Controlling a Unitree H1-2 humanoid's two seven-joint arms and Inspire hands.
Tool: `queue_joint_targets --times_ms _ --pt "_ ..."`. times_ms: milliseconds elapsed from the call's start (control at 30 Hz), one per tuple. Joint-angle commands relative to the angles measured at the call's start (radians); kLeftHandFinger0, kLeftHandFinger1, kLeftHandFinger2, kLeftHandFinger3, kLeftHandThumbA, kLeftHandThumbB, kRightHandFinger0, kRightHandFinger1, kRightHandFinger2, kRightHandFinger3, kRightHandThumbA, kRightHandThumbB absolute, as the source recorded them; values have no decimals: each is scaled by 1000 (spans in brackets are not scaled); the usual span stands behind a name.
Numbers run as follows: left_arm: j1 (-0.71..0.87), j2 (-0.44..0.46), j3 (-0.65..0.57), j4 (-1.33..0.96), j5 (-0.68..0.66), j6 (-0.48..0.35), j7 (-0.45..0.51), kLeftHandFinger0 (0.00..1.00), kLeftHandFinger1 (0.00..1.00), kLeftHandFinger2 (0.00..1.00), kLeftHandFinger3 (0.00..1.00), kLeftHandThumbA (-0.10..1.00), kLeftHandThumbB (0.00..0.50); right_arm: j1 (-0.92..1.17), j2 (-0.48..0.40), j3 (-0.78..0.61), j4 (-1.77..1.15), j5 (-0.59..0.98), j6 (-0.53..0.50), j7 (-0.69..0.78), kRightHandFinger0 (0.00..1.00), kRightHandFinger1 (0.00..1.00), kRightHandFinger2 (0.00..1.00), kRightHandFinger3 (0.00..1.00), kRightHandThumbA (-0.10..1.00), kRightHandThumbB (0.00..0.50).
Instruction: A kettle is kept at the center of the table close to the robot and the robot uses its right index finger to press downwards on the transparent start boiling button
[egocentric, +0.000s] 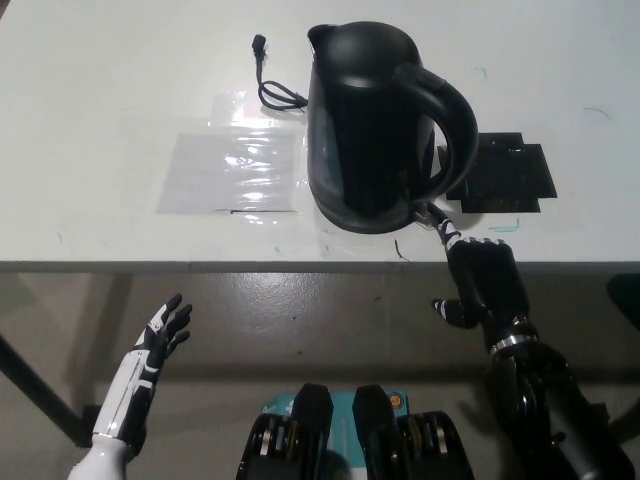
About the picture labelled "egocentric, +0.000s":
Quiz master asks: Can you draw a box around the black square mat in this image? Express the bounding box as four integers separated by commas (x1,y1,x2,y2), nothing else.
437,130,559,214

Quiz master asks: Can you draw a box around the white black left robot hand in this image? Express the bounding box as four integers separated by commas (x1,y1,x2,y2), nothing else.
92,293,194,449

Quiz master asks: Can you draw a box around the black electric kettle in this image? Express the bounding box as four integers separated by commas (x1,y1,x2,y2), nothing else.
305,20,481,234

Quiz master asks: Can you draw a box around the black power cord with plug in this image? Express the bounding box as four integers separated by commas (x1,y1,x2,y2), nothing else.
252,32,310,114

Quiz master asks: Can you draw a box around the dark bulky object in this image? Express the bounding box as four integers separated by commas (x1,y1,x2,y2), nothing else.
606,273,640,316

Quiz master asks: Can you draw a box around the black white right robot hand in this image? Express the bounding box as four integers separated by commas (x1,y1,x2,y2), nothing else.
427,201,540,354

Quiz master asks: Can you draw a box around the clear taped plastic sheet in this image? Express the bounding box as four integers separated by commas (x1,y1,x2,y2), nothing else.
157,89,311,217

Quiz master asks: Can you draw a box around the black teal robot body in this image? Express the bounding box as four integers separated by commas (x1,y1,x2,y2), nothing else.
237,383,474,480

